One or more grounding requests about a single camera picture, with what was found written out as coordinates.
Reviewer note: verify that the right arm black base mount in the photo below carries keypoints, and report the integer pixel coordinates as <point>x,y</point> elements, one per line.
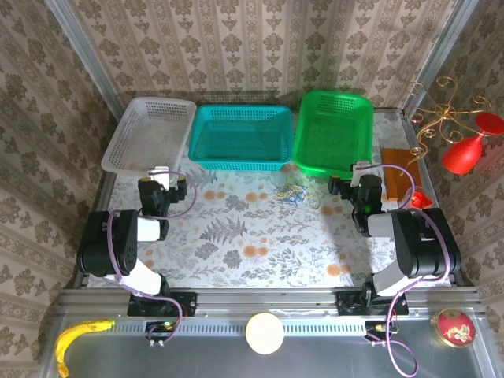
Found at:
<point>346,305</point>

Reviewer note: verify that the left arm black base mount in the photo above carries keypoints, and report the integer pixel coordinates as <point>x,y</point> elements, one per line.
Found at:
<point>187,303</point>

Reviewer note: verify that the aluminium frame post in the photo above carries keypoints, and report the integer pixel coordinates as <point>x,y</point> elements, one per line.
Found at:
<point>86,59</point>
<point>439,59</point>

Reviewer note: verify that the green plastic basket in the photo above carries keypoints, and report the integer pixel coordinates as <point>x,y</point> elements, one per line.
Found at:
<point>334,134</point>

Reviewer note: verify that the aluminium extrusion rail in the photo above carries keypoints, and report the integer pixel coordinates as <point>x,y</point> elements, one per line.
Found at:
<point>267,301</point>

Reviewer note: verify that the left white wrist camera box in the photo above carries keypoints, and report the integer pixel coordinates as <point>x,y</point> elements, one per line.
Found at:
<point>161,175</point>

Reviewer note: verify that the black connector box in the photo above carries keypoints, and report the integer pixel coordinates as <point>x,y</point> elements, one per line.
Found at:
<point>374,327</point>
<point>157,327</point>

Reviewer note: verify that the left black connector box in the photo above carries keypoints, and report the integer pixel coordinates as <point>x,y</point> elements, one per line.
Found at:
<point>157,327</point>

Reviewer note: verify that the clear cup with red contents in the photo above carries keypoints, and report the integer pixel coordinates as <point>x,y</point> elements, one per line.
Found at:
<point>421,200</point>

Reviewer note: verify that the red goblet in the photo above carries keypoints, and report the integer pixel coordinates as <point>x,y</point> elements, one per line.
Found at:
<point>462,153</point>

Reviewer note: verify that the right black connector box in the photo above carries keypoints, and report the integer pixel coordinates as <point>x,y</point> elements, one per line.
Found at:
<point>374,327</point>

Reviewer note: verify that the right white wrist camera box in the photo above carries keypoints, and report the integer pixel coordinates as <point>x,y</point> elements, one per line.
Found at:
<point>358,173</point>

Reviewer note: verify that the cream round ball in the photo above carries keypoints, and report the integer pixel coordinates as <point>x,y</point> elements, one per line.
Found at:
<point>264,332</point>

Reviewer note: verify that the red round tin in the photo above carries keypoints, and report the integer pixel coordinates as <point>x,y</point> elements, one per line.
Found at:
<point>453,328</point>

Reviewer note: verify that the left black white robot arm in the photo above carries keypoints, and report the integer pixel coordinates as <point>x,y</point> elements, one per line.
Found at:
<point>118,244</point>

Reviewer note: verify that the teal plastic basket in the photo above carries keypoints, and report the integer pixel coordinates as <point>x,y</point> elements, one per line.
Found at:
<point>240,138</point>

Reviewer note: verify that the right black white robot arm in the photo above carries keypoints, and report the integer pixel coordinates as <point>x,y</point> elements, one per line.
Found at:
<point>425,244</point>

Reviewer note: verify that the yellow banana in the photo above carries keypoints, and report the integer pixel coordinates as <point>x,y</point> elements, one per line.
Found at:
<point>78,330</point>

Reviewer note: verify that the orange wooden board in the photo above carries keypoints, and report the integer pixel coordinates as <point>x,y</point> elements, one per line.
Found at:
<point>397,173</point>

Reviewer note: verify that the floral tablecloth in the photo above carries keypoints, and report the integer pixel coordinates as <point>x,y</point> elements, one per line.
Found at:
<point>275,252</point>

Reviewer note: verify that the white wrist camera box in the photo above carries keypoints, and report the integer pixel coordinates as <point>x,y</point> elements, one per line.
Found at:
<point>358,173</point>
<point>161,175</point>

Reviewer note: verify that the white plastic basket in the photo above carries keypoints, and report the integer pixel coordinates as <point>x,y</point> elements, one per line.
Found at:
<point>149,134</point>

